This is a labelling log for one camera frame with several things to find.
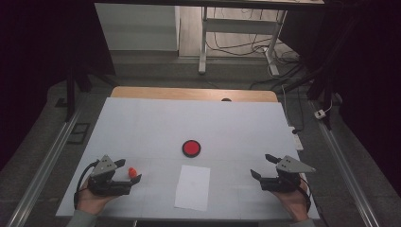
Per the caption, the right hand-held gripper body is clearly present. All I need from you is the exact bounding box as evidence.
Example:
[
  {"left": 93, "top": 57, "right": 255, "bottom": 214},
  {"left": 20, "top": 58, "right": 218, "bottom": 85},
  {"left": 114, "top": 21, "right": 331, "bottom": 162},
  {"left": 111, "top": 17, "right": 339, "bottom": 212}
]
[{"left": 260, "top": 155, "right": 317, "bottom": 193}]

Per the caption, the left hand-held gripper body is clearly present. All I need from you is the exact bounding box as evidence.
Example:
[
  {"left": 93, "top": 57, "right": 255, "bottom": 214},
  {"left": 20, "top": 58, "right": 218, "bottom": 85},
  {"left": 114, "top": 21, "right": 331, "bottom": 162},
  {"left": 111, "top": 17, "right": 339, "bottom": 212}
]
[{"left": 87, "top": 154, "right": 133, "bottom": 197}]

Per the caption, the black round ink pad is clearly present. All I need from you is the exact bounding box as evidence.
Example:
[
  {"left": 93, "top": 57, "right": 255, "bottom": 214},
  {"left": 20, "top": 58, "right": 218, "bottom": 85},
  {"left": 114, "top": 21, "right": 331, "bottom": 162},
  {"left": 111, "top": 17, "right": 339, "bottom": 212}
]
[{"left": 182, "top": 139, "right": 201, "bottom": 159}]

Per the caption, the white paper sheet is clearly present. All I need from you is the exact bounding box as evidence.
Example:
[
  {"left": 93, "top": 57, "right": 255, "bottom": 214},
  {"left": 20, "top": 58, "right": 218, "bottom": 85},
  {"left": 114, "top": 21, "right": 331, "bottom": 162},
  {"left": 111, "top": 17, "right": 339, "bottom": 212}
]
[{"left": 174, "top": 164, "right": 211, "bottom": 212}]

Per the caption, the person's left hand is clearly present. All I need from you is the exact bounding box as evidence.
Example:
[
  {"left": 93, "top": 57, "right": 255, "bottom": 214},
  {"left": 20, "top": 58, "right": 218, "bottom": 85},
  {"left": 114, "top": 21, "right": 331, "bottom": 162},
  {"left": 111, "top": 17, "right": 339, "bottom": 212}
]
[{"left": 76, "top": 185, "right": 119, "bottom": 217}]

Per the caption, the person's right hand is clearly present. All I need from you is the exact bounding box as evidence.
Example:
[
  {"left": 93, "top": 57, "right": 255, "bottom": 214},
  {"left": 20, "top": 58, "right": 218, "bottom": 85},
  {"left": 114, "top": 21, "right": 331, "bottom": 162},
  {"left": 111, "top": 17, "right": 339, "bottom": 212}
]
[{"left": 272, "top": 183, "right": 311, "bottom": 221}]

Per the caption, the white power strip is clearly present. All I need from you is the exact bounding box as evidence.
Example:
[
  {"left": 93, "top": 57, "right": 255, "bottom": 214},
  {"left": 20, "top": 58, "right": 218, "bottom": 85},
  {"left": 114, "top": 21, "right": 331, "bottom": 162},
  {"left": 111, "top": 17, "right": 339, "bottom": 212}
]
[{"left": 288, "top": 126, "right": 305, "bottom": 151}]

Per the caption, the black metal stand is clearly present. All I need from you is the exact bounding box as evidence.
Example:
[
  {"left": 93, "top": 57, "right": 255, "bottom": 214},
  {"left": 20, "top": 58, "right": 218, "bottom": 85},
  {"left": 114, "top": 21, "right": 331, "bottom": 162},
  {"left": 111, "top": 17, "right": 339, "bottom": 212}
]
[{"left": 64, "top": 67, "right": 93, "bottom": 122}]

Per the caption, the wooden table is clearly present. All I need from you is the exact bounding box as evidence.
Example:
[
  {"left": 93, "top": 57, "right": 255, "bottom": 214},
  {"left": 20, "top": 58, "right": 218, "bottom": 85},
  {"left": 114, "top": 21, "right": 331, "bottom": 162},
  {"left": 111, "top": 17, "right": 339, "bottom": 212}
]
[{"left": 110, "top": 86, "right": 279, "bottom": 103}]

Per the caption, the white cabinet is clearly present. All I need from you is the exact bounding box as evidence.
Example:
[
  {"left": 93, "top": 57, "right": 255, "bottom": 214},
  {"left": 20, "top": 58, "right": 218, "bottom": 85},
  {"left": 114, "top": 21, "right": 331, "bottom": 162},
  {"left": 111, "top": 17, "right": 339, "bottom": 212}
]
[{"left": 94, "top": 3, "right": 181, "bottom": 53}]

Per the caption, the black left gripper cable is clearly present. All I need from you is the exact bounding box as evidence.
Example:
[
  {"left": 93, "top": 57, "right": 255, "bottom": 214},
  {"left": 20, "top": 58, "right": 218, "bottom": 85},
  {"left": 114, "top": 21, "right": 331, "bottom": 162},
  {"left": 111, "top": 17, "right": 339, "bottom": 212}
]
[{"left": 73, "top": 159, "right": 100, "bottom": 210}]

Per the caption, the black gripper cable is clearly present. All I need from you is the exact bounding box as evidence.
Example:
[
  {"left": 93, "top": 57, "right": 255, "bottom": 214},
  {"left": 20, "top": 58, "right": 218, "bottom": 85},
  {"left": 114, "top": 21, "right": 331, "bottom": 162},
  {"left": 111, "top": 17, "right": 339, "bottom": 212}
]
[
  {"left": 301, "top": 180, "right": 313, "bottom": 213},
  {"left": 73, "top": 159, "right": 100, "bottom": 210}
]

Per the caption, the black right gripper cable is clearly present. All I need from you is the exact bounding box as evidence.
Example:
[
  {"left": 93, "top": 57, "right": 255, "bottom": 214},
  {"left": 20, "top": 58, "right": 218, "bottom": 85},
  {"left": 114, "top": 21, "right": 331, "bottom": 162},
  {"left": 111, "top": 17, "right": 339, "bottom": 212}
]
[{"left": 301, "top": 180, "right": 313, "bottom": 213}]

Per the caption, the black floor frame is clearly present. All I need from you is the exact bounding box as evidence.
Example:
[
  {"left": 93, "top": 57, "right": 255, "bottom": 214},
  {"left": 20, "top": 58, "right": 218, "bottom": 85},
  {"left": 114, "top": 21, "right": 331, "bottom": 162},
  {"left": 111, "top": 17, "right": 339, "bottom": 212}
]
[{"left": 67, "top": 122, "right": 91, "bottom": 146}]

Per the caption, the metal floor rail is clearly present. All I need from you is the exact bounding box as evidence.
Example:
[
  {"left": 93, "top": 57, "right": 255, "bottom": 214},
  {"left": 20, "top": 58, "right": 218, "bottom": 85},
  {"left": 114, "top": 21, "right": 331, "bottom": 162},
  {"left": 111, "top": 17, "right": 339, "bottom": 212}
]
[
  {"left": 310, "top": 100, "right": 381, "bottom": 227},
  {"left": 6, "top": 94, "right": 87, "bottom": 227}
]

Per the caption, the tangle of floor cables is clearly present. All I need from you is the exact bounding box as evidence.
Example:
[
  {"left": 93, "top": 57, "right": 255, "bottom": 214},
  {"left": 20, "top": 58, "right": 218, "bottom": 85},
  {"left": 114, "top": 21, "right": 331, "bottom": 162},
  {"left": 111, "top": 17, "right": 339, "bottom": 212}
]
[{"left": 206, "top": 8, "right": 305, "bottom": 91}]

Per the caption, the white metal desk frame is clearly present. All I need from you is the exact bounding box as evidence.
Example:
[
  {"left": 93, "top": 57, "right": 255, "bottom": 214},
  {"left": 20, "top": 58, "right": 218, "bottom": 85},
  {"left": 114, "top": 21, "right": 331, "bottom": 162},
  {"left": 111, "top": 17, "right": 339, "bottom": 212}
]
[{"left": 198, "top": 6, "right": 288, "bottom": 77}]

